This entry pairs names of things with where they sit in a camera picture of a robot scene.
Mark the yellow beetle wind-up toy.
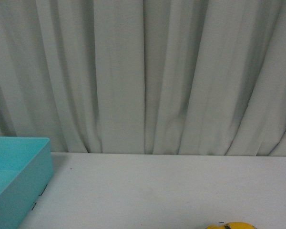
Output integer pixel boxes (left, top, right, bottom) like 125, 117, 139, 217
206, 222, 256, 229

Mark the grey pleated curtain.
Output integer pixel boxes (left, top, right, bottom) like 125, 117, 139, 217
0, 0, 286, 156

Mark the turquoise plastic storage box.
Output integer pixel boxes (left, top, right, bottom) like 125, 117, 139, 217
0, 137, 53, 229

